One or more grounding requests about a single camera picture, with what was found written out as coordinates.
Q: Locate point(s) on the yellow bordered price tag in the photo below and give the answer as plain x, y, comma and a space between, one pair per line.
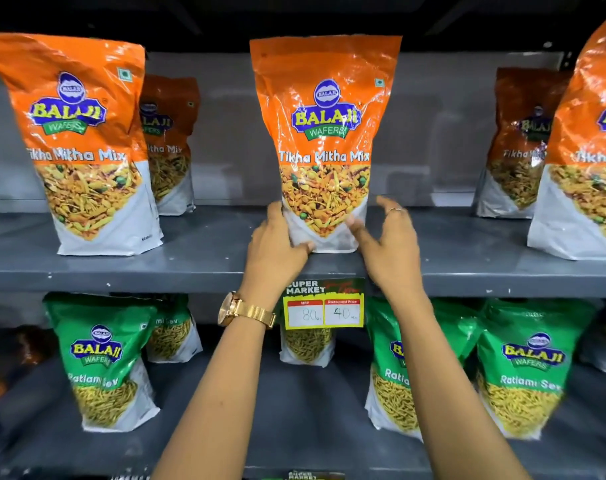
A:
323, 309
315, 475

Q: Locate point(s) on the orange snack packet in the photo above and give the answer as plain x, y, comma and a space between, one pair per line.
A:
587, 194
172, 144
83, 144
515, 154
325, 134

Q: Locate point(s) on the person's left thumb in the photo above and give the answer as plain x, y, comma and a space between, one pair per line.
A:
300, 248

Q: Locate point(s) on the row of green snack packets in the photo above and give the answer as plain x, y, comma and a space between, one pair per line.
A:
527, 364

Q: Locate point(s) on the person's right thumb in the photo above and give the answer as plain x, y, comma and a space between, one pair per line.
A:
359, 232

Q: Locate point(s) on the gold wristwatch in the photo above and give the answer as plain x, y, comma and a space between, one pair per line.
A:
248, 309

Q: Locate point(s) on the person's left hand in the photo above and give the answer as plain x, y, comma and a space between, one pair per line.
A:
270, 254

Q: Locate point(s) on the person's left forearm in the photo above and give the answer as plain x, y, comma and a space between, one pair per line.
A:
223, 394

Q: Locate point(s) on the person's right hand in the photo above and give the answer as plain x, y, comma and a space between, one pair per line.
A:
395, 254

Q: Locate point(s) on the person's right forearm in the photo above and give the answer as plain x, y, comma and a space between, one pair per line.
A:
447, 389

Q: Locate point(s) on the dark blurred packet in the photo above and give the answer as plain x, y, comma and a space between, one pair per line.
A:
18, 359

